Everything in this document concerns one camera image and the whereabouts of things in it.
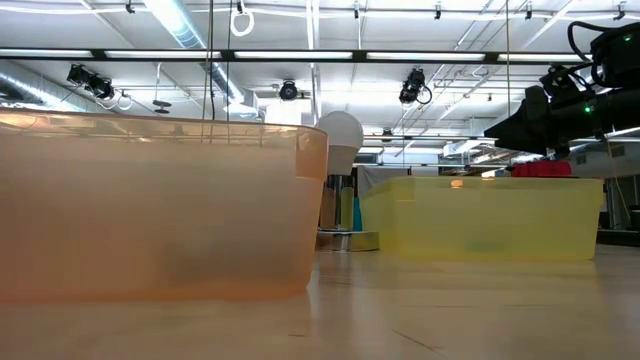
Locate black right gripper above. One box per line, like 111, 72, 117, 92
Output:
483, 84, 571, 157

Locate orange translucent bin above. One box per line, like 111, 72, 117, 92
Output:
0, 108, 330, 304

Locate red storage bin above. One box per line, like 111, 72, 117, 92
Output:
510, 159, 573, 179

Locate yellow translucent bin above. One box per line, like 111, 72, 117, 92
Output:
359, 175, 605, 262

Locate white hanging cloth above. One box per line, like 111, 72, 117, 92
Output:
356, 165, 410, 182

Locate white bulb chrome lamp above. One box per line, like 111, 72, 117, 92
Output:
314, 109, 381, 253

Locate black overhead light bar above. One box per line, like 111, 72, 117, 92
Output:
0, 47, 594, 65

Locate yellow hanging cable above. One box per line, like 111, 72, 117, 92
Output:
503, 0, 514, 121

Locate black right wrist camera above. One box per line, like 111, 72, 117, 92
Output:
538, 63, 596, 101

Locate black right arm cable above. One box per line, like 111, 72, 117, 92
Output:
567, 20, 604, 64

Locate black ceiling-mounted camera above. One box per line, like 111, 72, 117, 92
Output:
278, 79, 300, 103
66, 63, 117, 101
398, 68, 434, 107

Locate white hanging ring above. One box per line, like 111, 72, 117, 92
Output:
229, 6, 256, 38

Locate thin black hanging cable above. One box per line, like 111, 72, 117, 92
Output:
209, 0, 217, 121

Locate silver ventilation duct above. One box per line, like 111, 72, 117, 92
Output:
141, 0, 262, 120

